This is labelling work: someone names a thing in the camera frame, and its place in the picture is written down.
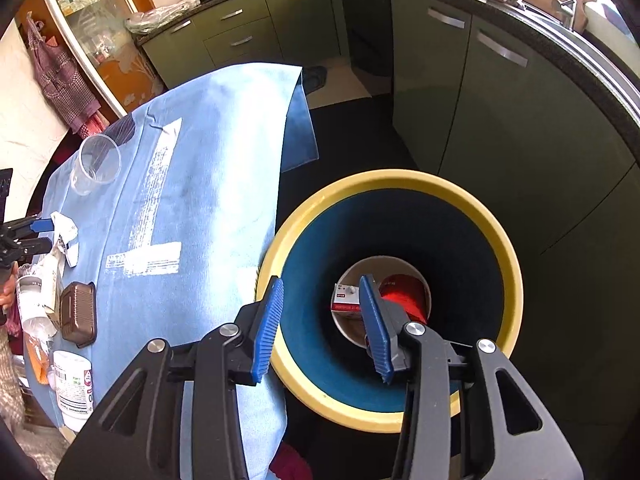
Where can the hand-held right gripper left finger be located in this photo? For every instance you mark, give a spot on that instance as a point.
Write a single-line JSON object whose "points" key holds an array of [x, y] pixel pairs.
{"points": [[267, 332]]}

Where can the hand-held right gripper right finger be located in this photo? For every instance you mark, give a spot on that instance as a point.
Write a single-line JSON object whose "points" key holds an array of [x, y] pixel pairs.
{"points": [[377, 332]]}

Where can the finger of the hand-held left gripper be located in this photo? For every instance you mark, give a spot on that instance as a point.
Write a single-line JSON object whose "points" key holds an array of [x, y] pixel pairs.
{"points": [[40, 225], [30, 249]]}

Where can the white paper wrapper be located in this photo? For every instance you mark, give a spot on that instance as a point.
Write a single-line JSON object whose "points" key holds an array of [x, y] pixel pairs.
{"points": [[67, 240]]}

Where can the yellow rimmed blue trash bin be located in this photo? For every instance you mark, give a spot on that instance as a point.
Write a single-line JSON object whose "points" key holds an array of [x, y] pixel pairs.
{"points": [[320, 240]]}

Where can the red round item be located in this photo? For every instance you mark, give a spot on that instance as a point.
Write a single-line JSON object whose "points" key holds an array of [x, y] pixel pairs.
{"points": [[405, 295]]}

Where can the white and red small box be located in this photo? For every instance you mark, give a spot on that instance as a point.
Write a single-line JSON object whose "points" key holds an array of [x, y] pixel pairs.
{"points": [[345, 299]]}

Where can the clear plastic bottle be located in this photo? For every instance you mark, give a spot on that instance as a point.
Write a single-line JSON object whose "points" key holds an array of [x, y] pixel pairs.
{"points": [[32, 305]]}

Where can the clear plastic cup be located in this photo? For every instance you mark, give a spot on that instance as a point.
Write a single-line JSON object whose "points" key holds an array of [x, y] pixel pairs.
{"points": [[95, 170]]}

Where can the brown plastic container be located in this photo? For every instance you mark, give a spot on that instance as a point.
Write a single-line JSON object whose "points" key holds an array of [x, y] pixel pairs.
{"points": [[78, 315]]}

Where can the orange packet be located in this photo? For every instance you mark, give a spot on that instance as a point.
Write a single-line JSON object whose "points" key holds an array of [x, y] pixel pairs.
{"points": [[39, 360]]}

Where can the maroon cloth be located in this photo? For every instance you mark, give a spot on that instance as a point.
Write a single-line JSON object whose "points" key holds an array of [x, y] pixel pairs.
{"points": [[292, 462]]}

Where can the white labelled bottle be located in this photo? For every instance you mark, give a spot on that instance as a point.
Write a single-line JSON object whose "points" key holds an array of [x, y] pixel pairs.
{"points": [[72, 390]]}

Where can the checked hanging cloth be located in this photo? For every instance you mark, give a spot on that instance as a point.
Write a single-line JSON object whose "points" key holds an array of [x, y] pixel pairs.
{"points": [[57, 75]]}

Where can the blue printed tablecloth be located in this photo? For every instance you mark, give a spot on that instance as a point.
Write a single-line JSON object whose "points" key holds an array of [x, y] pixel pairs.
{"points": [[200, 160]]}

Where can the glass door cabinet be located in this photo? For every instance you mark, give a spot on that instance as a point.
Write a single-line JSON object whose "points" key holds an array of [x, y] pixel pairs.
{"points": [[100, 25]]}

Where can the clear plastic bag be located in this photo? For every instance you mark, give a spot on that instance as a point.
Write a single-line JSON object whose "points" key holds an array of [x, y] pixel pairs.
{"points": [[160, 17]]}

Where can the green kitchen cabinets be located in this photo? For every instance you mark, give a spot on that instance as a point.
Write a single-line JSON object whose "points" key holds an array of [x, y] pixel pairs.
{"points": [[500, 125]]}

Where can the dark slipper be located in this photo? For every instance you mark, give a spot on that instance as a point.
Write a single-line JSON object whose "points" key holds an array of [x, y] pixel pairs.
{"points": [[315, 79]]}

